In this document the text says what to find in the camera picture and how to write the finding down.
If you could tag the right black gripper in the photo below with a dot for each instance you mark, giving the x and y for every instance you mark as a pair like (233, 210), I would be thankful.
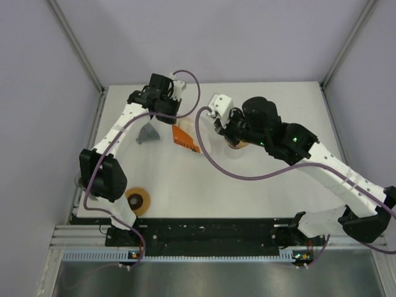
(234, 114)

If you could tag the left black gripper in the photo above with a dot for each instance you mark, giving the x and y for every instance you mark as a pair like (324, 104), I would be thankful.
(175, 103)

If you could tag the wooden rimmed glass dripper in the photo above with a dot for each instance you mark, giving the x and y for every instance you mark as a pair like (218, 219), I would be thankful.
(236, 144)

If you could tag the orange white coffee filter bag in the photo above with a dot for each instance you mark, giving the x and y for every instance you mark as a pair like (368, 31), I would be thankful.
(184, 134)

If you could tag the glass carafe with wooden collar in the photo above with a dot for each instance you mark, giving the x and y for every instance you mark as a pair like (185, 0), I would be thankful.
(233, 154)

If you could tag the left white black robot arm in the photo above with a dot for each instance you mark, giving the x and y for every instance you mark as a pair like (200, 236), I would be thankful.
(102, 178)

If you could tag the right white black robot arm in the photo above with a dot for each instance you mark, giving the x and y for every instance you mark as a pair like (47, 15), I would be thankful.
(364, 214)

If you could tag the grey metal cone filter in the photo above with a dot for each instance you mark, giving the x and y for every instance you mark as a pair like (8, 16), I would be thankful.
(147, 133)

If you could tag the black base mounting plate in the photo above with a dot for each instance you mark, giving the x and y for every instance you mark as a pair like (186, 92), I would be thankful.
(206, 236)

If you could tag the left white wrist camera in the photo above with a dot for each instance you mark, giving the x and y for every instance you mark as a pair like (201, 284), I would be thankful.
(179, 87)

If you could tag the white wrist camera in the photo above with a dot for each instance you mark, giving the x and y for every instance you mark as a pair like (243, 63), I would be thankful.
(179, 87)
(220, 106)

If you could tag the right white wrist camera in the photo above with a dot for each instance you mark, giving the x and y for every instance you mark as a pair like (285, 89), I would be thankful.
(220, 106)

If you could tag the aluminium frame rail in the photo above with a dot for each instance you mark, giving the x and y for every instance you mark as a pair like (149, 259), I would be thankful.
(79, 236)

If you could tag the grey slotted cable duct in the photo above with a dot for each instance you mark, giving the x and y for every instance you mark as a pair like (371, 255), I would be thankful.
(96, 255)

